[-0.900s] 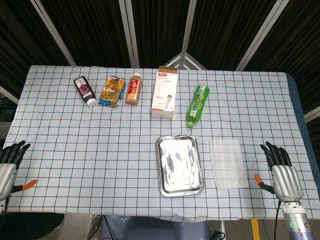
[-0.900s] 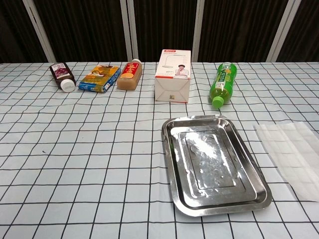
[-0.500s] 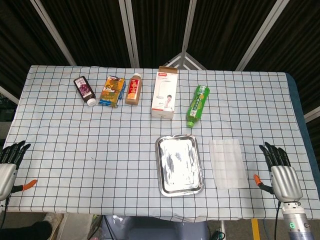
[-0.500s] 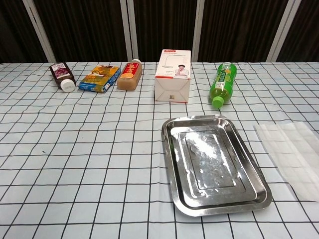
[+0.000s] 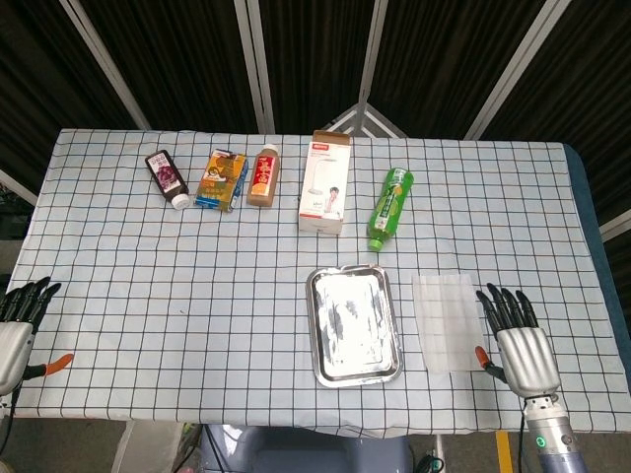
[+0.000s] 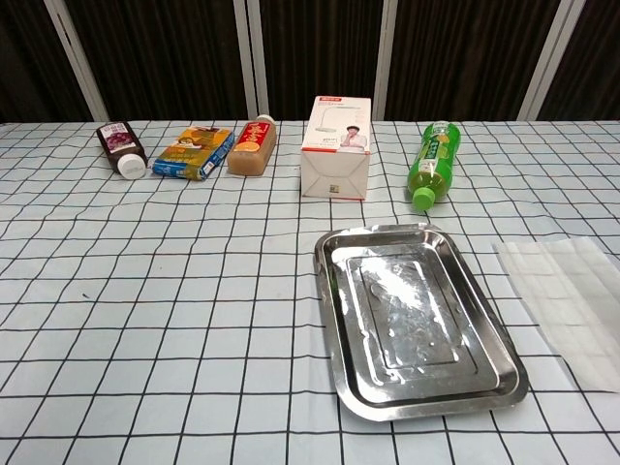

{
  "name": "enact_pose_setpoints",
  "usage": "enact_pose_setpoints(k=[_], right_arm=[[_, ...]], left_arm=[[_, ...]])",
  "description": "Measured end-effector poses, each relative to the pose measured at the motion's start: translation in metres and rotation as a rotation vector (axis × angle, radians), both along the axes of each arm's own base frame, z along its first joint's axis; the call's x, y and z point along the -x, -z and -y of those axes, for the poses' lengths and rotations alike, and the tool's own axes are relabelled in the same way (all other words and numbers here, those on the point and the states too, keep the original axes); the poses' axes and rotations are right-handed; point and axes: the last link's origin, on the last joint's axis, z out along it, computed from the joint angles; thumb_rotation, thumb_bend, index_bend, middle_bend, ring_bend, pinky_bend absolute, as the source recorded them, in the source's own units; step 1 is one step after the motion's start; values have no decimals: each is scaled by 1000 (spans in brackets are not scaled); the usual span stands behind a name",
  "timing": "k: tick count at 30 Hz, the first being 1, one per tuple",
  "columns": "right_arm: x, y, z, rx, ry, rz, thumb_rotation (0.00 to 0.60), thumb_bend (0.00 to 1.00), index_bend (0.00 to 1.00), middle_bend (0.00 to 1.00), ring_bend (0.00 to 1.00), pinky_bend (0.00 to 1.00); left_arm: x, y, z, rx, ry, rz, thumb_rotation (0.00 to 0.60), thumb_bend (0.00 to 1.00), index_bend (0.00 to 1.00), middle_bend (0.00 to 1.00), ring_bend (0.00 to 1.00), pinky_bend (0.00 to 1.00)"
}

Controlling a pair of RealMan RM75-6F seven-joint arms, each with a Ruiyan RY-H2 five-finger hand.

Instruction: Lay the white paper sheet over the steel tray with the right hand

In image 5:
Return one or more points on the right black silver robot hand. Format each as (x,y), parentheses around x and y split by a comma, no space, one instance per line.
(527,359)

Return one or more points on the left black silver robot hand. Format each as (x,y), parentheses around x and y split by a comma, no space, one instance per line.
(12,340)

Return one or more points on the white parchment paper sheet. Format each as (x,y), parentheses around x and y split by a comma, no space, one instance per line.
(446,320)

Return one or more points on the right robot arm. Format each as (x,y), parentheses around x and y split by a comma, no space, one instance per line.
(552,433)

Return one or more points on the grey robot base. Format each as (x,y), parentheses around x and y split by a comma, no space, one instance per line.
(305,453)

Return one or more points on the metal tray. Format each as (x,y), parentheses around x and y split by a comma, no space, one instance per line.
(352,325)

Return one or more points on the blue table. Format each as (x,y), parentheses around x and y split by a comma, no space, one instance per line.
(589,222)

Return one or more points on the blue checked tablecloth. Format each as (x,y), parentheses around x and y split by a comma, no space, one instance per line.
(197,295)

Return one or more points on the green tea bottle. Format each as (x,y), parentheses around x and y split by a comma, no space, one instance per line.
(392,202)

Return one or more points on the purple juice bottle white cap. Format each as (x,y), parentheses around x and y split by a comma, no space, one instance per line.
(165,175)

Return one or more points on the yellow blue drink carton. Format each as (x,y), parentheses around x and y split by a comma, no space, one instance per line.
(222,180)

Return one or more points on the white lamp box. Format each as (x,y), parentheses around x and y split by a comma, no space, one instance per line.
(325,187)

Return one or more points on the brown drink bottle red label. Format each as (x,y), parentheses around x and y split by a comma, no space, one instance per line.
(263,177)

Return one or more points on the dark partition panel white frame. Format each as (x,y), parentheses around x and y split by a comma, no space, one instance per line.
(591,98)
(315,59)
(39,74)
(172,59)
(434,64)

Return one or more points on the white partition foot bracket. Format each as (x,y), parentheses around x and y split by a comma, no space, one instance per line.
(365,115)

